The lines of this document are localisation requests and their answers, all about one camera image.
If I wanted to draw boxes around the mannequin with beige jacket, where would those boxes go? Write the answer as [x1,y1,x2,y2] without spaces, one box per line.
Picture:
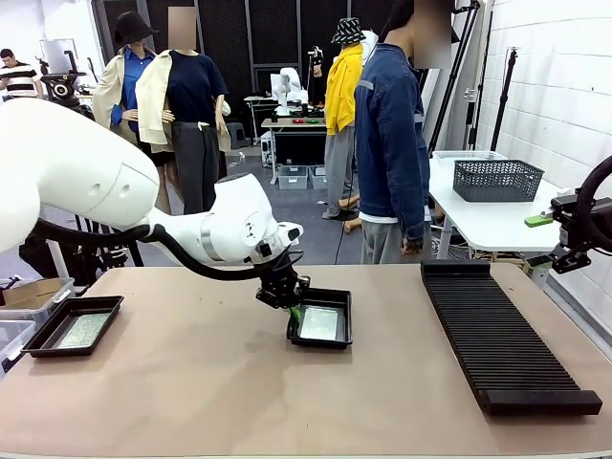
[92,11,186,216]

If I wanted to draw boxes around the clear storage bin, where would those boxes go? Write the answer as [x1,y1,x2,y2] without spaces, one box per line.
[0,319,37,375]

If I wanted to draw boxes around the background work table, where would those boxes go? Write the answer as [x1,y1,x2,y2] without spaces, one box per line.
[260,117,329,186]

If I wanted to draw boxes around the white hoodie mannequin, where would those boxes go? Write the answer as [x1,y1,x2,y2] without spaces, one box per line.
[359,29,382,68]

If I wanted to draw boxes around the person's right hand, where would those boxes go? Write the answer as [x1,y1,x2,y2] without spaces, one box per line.
[400,232,425,255]

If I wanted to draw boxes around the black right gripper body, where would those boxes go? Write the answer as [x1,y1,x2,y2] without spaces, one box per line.
[549,192,597,275]

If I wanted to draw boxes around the clear bin with cardboard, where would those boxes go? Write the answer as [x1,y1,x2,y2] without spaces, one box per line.
[0,276,77,332]

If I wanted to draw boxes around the grey plastic basket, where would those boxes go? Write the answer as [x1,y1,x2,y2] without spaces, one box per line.
[452,159,545,203]

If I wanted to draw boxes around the black floor cable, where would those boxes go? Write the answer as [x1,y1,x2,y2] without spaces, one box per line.
[336,217,358,266]

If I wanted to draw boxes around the black light stand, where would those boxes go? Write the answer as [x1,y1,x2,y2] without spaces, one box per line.
[490,46,521,152]

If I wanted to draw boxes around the black camera tripod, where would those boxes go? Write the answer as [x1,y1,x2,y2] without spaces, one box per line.
[40,50,145,270]

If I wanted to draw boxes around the black ESD tray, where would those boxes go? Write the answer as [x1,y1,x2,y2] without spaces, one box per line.
[21,295,125,359]
[285,288,355,349]

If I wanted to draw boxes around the mannequin with yellow hoodie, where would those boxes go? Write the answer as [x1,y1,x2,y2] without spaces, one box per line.
[322,17,367,221]

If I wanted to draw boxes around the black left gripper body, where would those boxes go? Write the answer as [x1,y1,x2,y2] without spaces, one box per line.
[255,266,312,310]

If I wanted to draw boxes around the mannequin with navy shirt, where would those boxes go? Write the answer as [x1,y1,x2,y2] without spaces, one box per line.
[135,7,232,216]

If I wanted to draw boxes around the black bag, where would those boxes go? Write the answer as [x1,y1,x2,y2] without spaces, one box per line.
[18,241,99,287]

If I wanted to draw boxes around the green circuit board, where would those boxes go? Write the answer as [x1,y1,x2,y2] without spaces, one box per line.
[298,307,342,340]
[56,313,111,350]

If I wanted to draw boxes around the grey step stool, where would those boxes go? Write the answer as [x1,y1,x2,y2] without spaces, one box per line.
[224,121,250,149]

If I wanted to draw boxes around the person in denim jacket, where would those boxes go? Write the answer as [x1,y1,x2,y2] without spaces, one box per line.
[354,0,454,266]

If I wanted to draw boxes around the black left arm cable sleeve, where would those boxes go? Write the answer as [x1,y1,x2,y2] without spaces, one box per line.
[28,217,305,282]

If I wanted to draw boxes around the black-clad figure with headset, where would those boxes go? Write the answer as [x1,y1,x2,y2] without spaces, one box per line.
[308,46,327,102]

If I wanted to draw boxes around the white computer case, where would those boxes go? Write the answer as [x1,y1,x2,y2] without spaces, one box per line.
[260,131,276,168]

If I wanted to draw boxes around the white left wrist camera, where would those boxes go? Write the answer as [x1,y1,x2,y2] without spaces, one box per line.
[274,222,305,251]

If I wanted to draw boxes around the grey storage bin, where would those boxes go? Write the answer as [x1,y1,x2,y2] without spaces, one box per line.
[276,164,310,191]
[308,164,329,191]

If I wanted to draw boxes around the white side table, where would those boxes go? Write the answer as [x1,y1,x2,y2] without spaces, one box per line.
[427,157,575,262]

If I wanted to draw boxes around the black slotted board rack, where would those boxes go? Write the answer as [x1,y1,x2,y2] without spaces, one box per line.
[419,259,603,416]

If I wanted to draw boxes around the black leaning poles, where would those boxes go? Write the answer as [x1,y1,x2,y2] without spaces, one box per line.
[425,0,493,158]

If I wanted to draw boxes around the person in striped shirt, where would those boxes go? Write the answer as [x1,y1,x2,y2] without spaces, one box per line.
[0,47,45,100]

